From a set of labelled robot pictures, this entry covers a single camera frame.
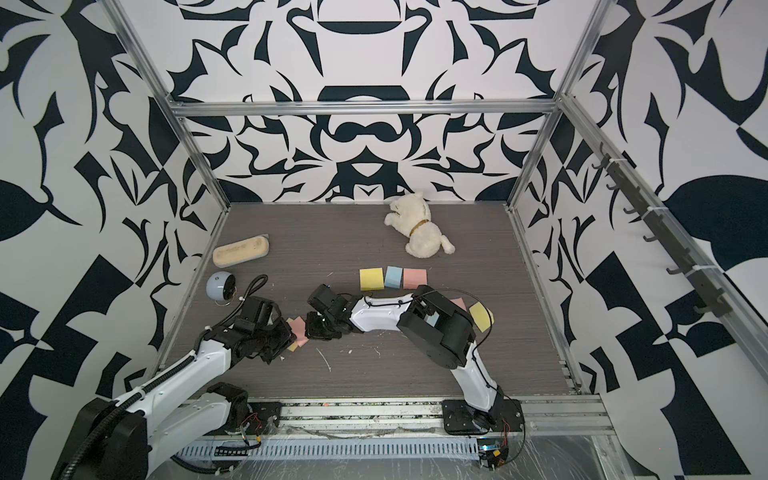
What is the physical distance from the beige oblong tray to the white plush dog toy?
457 mm

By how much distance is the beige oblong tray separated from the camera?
3.34 ft

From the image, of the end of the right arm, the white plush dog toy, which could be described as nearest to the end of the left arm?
the end of the right arm

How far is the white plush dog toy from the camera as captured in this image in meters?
1.01

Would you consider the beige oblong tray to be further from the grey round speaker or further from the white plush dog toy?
the white plush dog toy
